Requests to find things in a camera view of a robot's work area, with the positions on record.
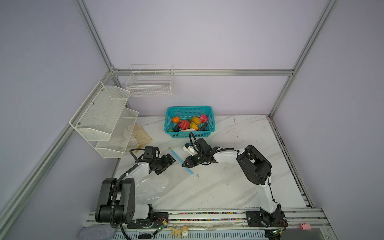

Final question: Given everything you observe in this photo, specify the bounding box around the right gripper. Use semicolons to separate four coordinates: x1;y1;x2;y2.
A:
181;152;206;169

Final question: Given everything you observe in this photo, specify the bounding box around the clear zip top bag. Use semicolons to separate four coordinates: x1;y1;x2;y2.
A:
135;150;194;204

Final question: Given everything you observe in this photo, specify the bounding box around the yellow toy mango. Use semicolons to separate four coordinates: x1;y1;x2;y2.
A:
192;116;202;126

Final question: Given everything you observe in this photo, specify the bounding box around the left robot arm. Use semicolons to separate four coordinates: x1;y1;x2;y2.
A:
95;154;176;228

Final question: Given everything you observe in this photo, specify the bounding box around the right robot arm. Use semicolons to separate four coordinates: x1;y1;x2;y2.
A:
182;134;283;227

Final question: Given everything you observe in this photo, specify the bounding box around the teal plastic basket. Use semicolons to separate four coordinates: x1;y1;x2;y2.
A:
165;106;216;138

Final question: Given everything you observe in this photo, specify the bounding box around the orange toy fruit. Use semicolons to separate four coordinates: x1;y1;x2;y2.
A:
172;117;181;124

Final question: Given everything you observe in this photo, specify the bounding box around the pink toy fruit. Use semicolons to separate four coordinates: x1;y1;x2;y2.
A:
200;114;208;123

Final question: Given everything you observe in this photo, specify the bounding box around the white mesh lower shelf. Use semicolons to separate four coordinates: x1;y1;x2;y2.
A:
95;108;139;159

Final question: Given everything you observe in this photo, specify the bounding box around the white mesh shelf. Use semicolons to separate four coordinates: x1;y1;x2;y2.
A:
95;108;139;159
69;82;130;142

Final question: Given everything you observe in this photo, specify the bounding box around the wooden toy figure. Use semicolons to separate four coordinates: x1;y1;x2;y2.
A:
168;226;189;239

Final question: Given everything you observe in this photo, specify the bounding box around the white mesh upper shelf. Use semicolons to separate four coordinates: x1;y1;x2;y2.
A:
69;82;130;142

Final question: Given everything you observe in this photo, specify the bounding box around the grey cloth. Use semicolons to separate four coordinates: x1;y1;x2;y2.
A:
78;225;116;240

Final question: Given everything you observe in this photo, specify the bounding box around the pink toy pig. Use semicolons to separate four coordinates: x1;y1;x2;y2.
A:
300;223;312;231

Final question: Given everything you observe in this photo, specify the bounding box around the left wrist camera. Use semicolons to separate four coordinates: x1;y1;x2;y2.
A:
143;146;160;160

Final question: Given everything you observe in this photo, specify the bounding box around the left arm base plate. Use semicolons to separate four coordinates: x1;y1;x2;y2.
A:
127;212;169;229

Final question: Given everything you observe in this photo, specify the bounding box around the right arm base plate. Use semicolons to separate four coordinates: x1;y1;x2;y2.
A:
246;209;288;228

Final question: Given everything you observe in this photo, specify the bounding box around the white wire basket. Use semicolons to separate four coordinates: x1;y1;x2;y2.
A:
126;65;174;97

